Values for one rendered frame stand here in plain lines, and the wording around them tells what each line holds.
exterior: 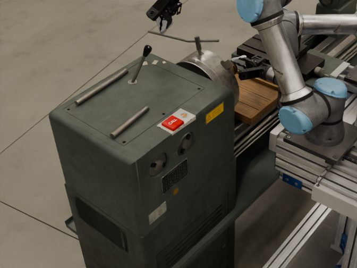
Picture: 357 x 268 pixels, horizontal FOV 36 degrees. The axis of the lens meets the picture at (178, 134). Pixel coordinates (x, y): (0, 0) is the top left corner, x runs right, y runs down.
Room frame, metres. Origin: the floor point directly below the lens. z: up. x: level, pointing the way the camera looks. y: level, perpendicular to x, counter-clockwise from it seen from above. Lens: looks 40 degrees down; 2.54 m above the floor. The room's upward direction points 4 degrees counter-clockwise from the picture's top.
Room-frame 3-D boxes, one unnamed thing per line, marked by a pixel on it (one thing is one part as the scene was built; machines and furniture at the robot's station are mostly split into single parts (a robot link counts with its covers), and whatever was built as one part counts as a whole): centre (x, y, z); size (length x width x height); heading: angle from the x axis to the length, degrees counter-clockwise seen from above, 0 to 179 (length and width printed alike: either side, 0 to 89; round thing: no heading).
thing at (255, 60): (2.20, -0.40, 1.08); 0.12 x 0.09 x 0.08; 45
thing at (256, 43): (2.49, -0.56, 0.95); 0.43 x 0.18 x 0.04; 46
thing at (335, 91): (1.60, -0.54, 1.33); 0.13 x 0.12 x 0.14; 126
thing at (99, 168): (1.78, 0.13, 1.06); 0.59 x 0.48 x 0.39; 136
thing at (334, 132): (1.60, -0.55, 1.21); 0.15 x 0.15 x 0.10
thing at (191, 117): (1.62, 0.00, 1.23); 0.13 x 0.08 x 0.06; 136
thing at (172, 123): (1.60, 0.02, 1.26); 0.06 x 0.06 x 0.02; 46
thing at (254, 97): (2.27, -0.32, 0.89); 0.36 x 0.30 x 0.04; 46
